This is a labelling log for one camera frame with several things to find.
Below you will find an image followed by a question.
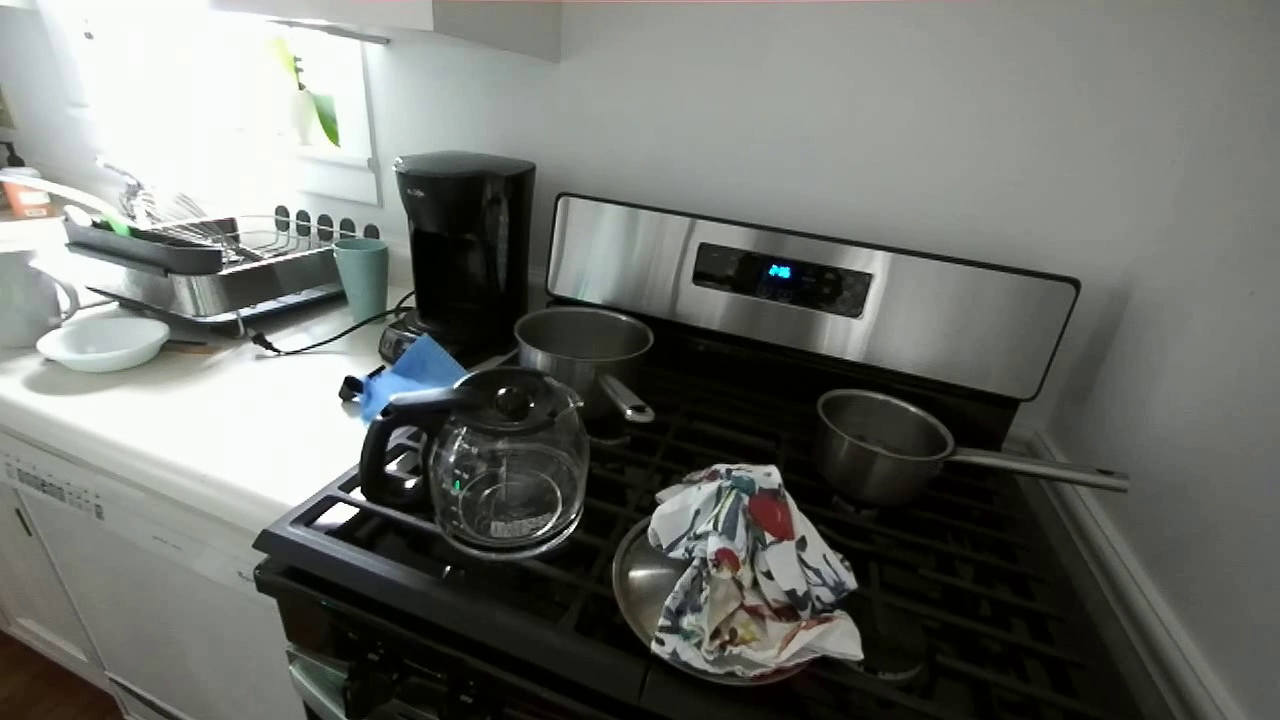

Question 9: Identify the wire dish rack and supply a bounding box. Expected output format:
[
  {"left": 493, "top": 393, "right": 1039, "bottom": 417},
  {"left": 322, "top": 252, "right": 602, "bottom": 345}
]
[{"left": 54, "top": 196, "right": 385, "bottom": 332}]

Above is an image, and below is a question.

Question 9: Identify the blue cloth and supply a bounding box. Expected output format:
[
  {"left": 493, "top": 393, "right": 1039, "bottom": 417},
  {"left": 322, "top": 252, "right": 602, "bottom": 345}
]
[{"left": 335, "top": 332, "right": 473, "bottom": 426}]

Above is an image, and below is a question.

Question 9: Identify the white pitcher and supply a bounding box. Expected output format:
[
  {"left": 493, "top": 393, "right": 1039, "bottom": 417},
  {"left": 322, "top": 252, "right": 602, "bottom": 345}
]
[{"left": 0, "top": 246, "right": 85, "bottom": 358}]

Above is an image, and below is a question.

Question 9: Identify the black coffee maker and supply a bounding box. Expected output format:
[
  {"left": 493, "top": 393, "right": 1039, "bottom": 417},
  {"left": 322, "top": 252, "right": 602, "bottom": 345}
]
[{"left": 393, "top": 147, "right": 538, "bottom": 371}]

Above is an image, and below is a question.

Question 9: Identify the patterned kitchen towel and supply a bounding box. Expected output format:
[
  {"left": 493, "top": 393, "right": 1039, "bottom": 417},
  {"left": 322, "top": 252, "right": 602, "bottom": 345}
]
[{"left": 645, "top": 461, "right": 866, "bottom": 685}]

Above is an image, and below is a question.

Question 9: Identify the white window frame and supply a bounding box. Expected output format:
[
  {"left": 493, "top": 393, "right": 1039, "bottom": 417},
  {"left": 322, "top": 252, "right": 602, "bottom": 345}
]
[{"left": 24, "top": 0, "right": 393, "bottom": 214}]

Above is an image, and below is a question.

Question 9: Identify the steel pot short handle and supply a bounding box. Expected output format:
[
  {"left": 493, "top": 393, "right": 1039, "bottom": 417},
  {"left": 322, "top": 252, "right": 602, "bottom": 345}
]
[{"left": 512, "top": 302, "right": 658, "bottom": 431}]

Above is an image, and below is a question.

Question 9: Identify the steel frying pan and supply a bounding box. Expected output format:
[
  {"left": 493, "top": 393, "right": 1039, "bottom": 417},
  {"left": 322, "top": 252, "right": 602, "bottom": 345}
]
[{"left": 606, "top": 512, "right": 856, "bottom": 693}]

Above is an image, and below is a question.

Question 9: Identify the black power cable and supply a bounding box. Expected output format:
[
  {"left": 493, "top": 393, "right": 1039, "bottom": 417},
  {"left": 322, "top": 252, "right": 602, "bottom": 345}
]
[{"left": 248, "top": 296, "right": 420, "bottom": 362}]

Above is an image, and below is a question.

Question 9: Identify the light blue plastic cup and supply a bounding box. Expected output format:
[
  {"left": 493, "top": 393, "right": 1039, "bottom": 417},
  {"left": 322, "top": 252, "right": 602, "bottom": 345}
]
[{"left": 328, "top": 234, "right": 393, "bottom": 324}]

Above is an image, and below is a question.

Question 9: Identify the white dishwasher front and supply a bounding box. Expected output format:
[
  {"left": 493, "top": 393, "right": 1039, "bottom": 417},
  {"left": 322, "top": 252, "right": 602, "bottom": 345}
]
[{"left": 0, "top": 424, "right": 303, "bottom": 720}]

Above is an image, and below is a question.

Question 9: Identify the white bowl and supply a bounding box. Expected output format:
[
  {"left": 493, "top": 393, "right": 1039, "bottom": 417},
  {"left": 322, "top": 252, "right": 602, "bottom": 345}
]
[{"left": 30, "top": 308, "right": 175, "bottom": 379}]

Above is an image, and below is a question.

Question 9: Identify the white wall cabinet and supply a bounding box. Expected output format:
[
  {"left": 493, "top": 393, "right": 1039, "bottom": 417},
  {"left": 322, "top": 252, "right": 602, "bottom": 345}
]
[{"left": 213, "top": 0, "right": 562, "bottom": 64}]

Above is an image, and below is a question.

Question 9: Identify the stainless black gas stove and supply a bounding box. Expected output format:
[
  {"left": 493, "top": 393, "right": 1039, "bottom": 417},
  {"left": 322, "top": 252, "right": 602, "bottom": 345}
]
[{"left": 252, "top": 192, "right": 1165, "bottom": 720}]

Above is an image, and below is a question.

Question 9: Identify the steel pot long handle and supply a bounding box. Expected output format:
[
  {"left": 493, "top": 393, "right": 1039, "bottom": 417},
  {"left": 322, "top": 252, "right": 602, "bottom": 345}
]
[{"left": 811, "top": 385, "right": 1132, "bottom": 512}]

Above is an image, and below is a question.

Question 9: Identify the glass coffee carafe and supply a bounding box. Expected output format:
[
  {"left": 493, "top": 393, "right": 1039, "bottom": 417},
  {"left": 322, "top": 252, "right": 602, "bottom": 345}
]
[{"left": 357, "top": 362, "right": 597, "bottom": 562}]

